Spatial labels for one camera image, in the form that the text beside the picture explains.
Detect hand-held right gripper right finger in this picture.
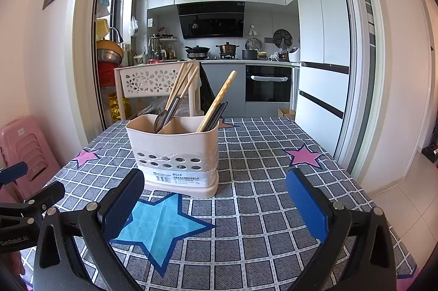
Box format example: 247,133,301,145
286,168,397,291

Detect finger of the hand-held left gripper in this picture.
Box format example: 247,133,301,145
0,162,28,186
19,181,66,219

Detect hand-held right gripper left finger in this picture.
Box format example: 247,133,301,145
32,169,145,291

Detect white plastic utensil holder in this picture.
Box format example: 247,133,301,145
125,116,220,200

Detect black spoon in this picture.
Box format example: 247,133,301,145
163,97,181,128
154,109,169,135

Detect black cutlery piece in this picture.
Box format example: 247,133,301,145
209,101,229,132
204,102,224,133

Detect person's left forearm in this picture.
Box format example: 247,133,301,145
0,248,35,291

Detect stack of pink plastic stools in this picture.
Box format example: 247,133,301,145
0,115,62,209

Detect grey checked star tablecloth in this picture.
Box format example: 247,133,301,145
19,116,418,291

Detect gold foil package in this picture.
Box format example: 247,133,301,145
109,92,132,122

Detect crumpled clear plastic bags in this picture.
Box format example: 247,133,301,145
137,96,192,120

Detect black built-in oven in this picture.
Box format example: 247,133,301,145
245,65,293,103

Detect white flower-cut basket cart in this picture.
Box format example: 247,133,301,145
114,61,202,122

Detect red plastic bucket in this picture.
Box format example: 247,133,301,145
97,61,117,88

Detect grey kitchen counter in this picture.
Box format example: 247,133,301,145
200,59,302,117

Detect steel basin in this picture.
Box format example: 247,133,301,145
97,49,124,64

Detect orange basin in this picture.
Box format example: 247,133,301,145
96,39,124,52

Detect spice rack with bottles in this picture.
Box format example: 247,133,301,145
148,34,178,60

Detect white refrigerator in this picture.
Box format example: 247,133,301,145
291,0,351,141

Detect yellow container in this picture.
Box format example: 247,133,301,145
97,19,110,40

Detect round dark perforated tray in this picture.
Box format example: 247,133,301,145
273,29,294,47

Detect chrome faucet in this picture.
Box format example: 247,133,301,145
109,27,124,44

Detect steel cooking pot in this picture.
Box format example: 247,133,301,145
215,42,240,55

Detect black range hood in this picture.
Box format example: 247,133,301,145
177,1,246,39

